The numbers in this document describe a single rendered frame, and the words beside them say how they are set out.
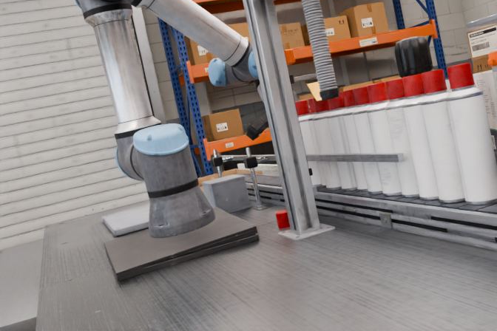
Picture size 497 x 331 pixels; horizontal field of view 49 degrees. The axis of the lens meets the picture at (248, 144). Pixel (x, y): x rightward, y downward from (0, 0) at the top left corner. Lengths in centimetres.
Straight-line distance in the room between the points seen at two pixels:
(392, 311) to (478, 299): 9
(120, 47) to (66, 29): 420
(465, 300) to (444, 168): 28
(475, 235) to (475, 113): 17
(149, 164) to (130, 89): 22
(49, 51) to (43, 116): 61
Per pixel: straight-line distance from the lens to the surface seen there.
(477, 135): 84
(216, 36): 128
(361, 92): 104
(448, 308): 64
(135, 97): 131
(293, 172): 104
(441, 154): 87
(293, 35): 534
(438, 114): 87
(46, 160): 539
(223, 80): 142
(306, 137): 126
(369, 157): 100
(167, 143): 117
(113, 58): 132
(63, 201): 542
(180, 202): 118
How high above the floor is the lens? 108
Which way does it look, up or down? 3 degrees down
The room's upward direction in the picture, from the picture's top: 12 degrees counter-clockwise
